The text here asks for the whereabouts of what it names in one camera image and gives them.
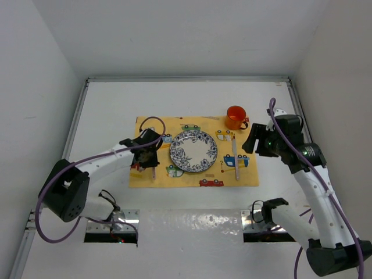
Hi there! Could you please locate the metal base plate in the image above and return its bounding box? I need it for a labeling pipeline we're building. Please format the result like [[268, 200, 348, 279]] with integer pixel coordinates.
[[86, 209, 140, 234], [241, 209, 287, 234]]

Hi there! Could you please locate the blue floral plate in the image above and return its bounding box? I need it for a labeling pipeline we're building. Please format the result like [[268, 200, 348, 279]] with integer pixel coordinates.
[[169, 130, 218, 173]]

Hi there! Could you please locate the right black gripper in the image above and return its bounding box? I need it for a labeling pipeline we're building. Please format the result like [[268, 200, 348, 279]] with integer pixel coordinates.
[[242, 123, 285, 157]]

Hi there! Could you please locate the yellow vehicle print placemat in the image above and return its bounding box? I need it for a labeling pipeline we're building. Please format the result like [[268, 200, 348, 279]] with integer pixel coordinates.
[[129, 116, 259, 188]]

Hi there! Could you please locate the pink handled fork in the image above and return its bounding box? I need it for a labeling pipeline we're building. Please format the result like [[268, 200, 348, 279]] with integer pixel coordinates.
[[152, 167, 156, 180]]

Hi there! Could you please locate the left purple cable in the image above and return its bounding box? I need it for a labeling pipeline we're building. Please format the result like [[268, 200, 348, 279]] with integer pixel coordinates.
[[34, 116, 167, 244]]

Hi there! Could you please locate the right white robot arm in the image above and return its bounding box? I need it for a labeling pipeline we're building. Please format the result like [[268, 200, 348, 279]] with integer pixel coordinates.
[[242, 115, 371, 278]]

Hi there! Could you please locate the purple cable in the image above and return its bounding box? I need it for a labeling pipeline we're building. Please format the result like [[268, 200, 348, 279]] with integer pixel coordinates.
[[34, 116, 167, 244], [269, 97, 365, 279]]

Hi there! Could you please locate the pink handled knife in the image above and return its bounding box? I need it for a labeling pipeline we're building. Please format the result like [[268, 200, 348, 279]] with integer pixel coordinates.
[[232, 135, 239, 181]]

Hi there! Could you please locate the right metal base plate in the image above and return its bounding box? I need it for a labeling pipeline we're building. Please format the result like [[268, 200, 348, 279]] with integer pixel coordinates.
[[241, 209, 287, 234]]

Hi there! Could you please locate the orange mug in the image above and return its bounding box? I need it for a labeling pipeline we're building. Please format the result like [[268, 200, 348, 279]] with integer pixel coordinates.
[[225, 105, 249, 130]]

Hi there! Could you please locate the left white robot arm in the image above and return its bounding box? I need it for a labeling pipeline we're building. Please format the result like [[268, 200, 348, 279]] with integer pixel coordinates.
[[39, 128, 162, 223]]

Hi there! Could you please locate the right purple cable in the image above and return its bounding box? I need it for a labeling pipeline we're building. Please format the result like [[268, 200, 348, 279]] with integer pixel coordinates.
[[269, 97, 365, 279]]

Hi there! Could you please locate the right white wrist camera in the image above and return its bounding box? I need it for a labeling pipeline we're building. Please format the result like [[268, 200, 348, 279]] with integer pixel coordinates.
[[267, 108, 288, 120]]

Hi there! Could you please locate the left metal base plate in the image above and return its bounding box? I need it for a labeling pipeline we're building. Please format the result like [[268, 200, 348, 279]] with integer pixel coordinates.
[[86, 209, 140, 234]]

